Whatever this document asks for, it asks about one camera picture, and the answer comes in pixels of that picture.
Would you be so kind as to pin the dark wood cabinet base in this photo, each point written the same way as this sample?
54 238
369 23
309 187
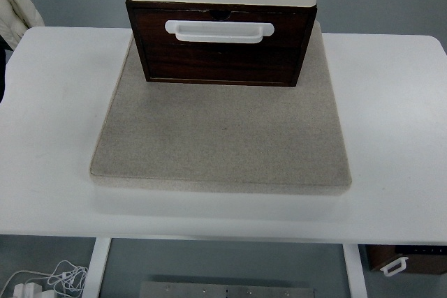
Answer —
223 64

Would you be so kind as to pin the grey felt mat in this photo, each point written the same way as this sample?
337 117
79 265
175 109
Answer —
223 137

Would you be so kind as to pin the white table leg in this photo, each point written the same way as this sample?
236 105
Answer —
354 270
96 266

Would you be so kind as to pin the cream padded fabric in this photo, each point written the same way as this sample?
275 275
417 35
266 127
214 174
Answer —
17 12

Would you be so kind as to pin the white charger plug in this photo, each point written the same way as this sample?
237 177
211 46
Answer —
28 290

